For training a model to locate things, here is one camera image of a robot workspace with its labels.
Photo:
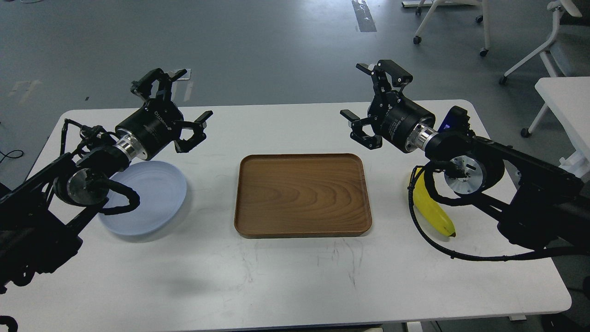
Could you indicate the brown wooden tray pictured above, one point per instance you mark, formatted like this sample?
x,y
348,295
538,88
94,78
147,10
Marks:
x,y
302,195

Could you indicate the light blue plate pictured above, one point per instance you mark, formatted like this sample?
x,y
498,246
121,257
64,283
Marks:
x,y
162,190

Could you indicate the yellow banana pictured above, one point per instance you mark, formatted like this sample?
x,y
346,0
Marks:
x,y
431,216

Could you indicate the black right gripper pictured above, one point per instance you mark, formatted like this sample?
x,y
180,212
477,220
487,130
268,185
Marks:
x,y
391,115

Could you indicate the white grey office chair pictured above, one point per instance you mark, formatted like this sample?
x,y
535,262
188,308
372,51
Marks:
x,y
567,46

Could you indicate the white rolling chair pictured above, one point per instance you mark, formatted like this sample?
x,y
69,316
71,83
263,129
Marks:
x,y
444,17

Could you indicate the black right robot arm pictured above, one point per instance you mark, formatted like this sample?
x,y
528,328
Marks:
x,y
536,205

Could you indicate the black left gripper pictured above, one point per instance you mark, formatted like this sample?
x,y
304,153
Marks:
x,y
150,127

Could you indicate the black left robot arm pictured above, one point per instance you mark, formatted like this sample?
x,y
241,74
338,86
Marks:
x,y
41,220

